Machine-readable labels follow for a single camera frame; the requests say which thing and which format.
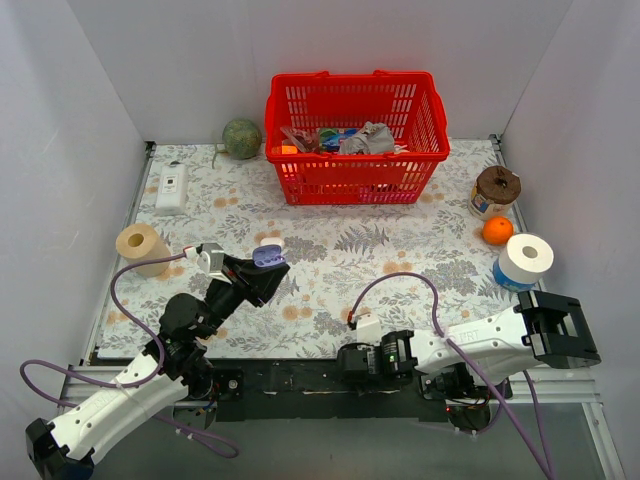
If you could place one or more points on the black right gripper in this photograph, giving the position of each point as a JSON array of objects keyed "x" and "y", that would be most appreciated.
[{"x": 347, "y": 360}]

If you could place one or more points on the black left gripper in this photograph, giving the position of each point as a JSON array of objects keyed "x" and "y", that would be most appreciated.
[{"x": 242, "y": 279}]

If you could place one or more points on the purple earbud charging case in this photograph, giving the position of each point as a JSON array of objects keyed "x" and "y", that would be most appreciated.
[{"x": 267, "y": 256}]

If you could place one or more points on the white earbud charging case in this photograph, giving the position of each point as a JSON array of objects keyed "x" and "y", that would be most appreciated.
[{"x": 272, "y": 241}]

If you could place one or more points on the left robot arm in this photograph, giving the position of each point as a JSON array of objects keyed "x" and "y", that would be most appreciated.
[{"x": 170, "y": 368}]

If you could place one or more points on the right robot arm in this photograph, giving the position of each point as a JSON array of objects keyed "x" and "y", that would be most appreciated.
[{"x": 468, "y": 360}]

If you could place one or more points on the floral patterned table mat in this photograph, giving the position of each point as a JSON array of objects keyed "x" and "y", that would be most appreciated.
[{"x": 409, "y": 264}]

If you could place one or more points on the white rectangular device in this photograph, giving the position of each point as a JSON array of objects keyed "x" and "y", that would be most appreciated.
[{"x": 172, "y": 190}]

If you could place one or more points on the beige paper roll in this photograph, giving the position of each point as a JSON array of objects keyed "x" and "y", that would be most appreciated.
[{"x": 140, "y": 242}]

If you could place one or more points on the green melon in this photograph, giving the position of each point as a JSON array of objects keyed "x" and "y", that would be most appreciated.
[{"x": 242, "y": 138}]

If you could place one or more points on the crumpled grey bag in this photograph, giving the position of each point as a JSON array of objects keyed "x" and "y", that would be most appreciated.
[{"x": 371, "y": 139}]

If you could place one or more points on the red plastic shopping basket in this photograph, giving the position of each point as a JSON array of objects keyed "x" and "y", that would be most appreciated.
[{"x": 308, "y": 115}]

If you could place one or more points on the orange fruit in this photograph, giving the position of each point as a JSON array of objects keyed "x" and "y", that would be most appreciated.
[{"x": 497, "y": 231}]

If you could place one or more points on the white toilet paper roll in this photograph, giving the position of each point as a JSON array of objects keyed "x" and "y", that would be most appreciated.
[{"x": 525, "y": 259}]

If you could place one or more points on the brown lidded jar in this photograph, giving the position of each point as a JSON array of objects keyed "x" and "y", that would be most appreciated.
[{"x": 493, "y": 193}]

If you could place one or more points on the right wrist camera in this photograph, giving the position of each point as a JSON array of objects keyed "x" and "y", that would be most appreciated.
[{"x": 367, "y": 328}]

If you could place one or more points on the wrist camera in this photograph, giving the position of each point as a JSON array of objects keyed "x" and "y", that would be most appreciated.
[
  {"x": 209, "y": 257},
  {"x": 367, "y": 328}
]

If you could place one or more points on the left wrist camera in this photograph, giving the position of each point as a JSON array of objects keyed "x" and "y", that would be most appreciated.
[{"x": 209, "y": 257}]

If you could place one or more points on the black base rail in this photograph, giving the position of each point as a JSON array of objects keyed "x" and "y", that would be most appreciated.
[{"x": 282, "y": 389}]

